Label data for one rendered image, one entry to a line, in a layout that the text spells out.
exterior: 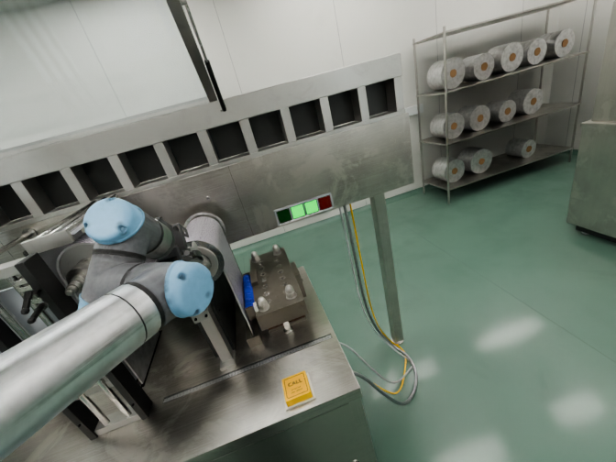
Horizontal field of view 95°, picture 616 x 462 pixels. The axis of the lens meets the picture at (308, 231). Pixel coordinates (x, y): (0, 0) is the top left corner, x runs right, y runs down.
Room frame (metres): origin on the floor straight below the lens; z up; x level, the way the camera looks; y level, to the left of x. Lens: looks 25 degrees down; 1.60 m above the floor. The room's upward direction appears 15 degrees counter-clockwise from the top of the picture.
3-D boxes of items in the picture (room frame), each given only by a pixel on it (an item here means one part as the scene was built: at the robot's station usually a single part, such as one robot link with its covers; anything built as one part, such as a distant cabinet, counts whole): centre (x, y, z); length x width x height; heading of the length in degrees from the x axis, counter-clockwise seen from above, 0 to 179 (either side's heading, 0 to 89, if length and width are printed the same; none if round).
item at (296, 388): (0.52, 0.14, 0.91); 0.07 x 0.07 x 0.02; 8
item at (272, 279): (0.91, 0.18, 1.00); 0.40 x 0.16 x 0.06; 8
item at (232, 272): (0.86, 0.29, 1.11); 0.23 x 0.01 x 0.18; 8
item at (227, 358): (0.69, 0.36, 1.05); 0.06 x 0.05 x 0.31; 8
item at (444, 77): (3.46, -2.62, 0.93); 1.83 x 0.53 x 1.85; 98
